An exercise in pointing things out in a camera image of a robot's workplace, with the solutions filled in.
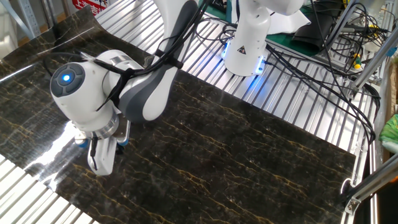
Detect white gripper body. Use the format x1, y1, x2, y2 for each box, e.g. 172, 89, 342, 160
87, 135, 119, 177

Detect dark marble pattern mat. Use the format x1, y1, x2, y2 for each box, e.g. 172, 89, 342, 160
0, 5, 357, 224

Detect red and white sign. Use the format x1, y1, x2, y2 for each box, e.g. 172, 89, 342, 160
72, 0, 108, 16

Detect perforated steel upright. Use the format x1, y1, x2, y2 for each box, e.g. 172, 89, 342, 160
17, 0, 42, 39

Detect green table mat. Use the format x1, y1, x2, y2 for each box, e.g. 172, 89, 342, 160
198, 0, 321, 57

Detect black curved pouch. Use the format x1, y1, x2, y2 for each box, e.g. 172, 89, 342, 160
291, 12, 336, 52

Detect green plastic bag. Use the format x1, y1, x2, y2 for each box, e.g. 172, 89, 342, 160
378, 113, 398, 155

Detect silver wrist-mounted camera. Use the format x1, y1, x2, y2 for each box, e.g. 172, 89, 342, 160
73, 119, 132, 149

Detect black velcro strap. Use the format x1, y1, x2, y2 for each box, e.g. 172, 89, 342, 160
96, 67, 138, 112
154, 48, 185, 70

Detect black cable bundle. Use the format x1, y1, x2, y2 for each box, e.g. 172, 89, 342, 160
264, 0, 382, 146

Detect yellow handled screwdriver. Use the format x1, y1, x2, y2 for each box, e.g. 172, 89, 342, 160
351, 52, 363, 70

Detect aluminium profile with corner bracket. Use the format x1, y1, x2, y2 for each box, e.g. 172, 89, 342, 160
343, 161, 398, 216

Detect aluminium profile post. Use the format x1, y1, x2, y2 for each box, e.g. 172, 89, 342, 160
348, 30, 398, 98
326, 0, 358, 54

